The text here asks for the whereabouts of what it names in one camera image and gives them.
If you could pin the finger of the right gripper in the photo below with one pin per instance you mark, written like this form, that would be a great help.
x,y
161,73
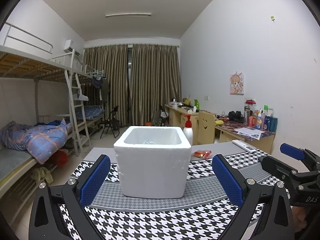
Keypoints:
x,y
291,151
278,169

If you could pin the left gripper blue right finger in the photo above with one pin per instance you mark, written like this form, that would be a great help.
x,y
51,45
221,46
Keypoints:
x,y
231,180

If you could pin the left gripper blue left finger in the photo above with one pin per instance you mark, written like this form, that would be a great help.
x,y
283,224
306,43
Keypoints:
x,y
91,180

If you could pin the person right hand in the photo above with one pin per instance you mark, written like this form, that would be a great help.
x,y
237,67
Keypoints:
x,y
306,221

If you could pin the white remote control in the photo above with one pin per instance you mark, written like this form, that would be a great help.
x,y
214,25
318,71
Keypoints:
x,y
244,146

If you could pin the red orange snack packet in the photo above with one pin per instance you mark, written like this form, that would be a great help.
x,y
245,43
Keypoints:
x,y
202,154

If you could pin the white papers on desk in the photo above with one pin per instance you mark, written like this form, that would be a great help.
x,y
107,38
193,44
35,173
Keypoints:
x,y
251,133

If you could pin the houndstooth table mat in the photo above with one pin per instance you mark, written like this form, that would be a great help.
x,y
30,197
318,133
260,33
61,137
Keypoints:
x,y
203,212

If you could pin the black folding chair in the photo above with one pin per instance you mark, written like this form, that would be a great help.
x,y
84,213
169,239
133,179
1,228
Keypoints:
x,y
111,123

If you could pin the white styrofoam box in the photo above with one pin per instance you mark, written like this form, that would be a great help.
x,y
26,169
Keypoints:
x,y
153,162

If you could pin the toiletry bottles cluster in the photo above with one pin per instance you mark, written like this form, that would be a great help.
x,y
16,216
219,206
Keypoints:
x,y
262,118

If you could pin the wooden desk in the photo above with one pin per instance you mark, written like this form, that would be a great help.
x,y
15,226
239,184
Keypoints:
x,y
223,133

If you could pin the wooden smiley chair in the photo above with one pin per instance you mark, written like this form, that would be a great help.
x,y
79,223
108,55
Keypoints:
x,y
206,128

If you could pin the white pump lotion bottle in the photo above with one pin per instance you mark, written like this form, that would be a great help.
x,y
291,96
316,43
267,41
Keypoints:
x,y
188,130

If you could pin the blue plaid quilt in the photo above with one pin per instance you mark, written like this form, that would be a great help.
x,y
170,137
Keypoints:
x,y
41,141

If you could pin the brown window curtains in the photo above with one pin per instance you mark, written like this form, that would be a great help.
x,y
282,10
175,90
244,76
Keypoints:
x,y
140,79

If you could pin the metal bunk bed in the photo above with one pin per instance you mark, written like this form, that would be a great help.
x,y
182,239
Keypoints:
x,y
40,87

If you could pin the ceiling tube light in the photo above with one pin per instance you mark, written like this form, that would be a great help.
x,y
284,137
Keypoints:
x,y
129,14

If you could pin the anime girl wall poster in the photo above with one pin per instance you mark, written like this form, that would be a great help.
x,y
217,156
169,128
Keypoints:
x,y
236,83

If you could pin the wall air conditioner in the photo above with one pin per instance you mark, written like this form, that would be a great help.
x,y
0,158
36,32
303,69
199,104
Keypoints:
x,y
70,48

